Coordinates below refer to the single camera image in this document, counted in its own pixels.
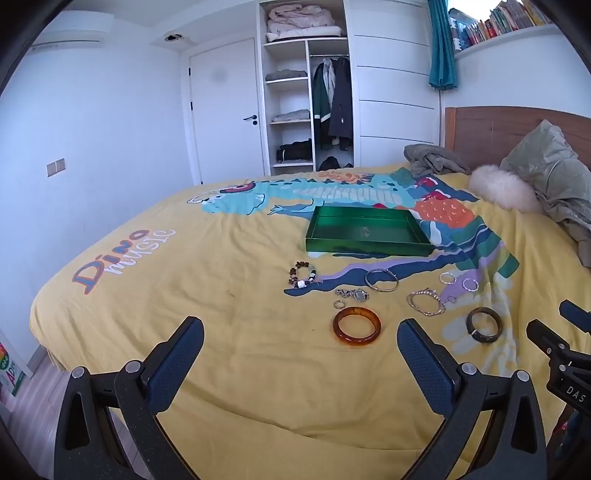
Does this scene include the brown beaded bracelet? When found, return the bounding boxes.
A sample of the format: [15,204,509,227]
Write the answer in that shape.
[285,261,324,291]

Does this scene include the white fluffy pillow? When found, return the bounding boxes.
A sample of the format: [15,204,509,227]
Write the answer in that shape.
[468,165,546,214]

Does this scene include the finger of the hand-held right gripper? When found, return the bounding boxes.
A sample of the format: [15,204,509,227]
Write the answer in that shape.
[558,300,591,333]
[526,318,575,367]

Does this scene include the amber resin bangle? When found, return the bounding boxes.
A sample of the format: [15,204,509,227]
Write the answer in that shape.
[332,306,382,346]

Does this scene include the silver chain bracelet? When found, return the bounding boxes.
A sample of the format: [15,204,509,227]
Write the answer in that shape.
[406,287,447,318]

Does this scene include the hanging dark coat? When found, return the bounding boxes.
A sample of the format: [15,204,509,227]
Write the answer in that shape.
[329,56,354,151]

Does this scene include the row of books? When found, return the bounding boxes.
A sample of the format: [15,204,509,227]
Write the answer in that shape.
[448,0,552,51]

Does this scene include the dark brown bangle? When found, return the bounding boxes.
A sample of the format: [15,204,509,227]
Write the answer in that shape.
[466,306,502,343]

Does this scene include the green metal tray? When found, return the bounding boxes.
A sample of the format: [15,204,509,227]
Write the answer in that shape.
[305,205,437,258]

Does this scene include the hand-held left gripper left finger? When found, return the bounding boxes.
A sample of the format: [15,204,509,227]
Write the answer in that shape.
[54,316,205,480]

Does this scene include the white wardrobe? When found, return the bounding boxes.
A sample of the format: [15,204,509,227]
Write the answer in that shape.
[256,0,441,176]

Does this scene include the folded black clothes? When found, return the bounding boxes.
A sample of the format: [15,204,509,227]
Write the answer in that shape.
[276,138,314,163]

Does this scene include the folded dark grey clothes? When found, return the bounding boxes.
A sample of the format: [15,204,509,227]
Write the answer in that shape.
[265,69,308,83]

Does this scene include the grey-green puffer jacket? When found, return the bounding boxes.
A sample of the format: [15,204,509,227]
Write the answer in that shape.
[500,120,591,268]

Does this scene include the folded pink white bedding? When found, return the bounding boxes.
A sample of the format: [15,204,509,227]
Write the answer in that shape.
[266,4,343,42]

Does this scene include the colourful printed box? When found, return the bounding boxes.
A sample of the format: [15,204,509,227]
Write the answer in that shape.
[0,342,28,398]

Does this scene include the white air conditioner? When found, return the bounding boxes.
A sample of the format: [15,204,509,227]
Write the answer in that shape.
[28,10,115,49]

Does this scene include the white wall shelf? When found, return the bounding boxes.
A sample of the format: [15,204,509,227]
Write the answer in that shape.
[455,23,591,61]

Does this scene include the white door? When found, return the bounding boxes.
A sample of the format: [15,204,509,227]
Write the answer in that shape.
[188,38,269,185]

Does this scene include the yellow dinosaur printed blanket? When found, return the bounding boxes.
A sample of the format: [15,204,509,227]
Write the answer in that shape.
[28,164,591,480]

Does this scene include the wooden headboard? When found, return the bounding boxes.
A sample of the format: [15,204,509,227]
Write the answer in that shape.
[444,107,591,174]

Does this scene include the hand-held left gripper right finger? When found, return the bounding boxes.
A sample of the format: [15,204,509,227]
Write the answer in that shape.
[396,318,548,480]

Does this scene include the hanging green jacket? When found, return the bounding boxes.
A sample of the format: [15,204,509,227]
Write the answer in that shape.
[313,59,334,151]

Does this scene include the grey crumpled garment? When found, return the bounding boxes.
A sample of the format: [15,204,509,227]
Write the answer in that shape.
[404,144,472,178]

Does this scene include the thin silver bangle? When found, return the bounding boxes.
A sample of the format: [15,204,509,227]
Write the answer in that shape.
[365,268,399,292]

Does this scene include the teal curtain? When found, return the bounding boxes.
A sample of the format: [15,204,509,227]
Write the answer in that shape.
[427,0,460,92]

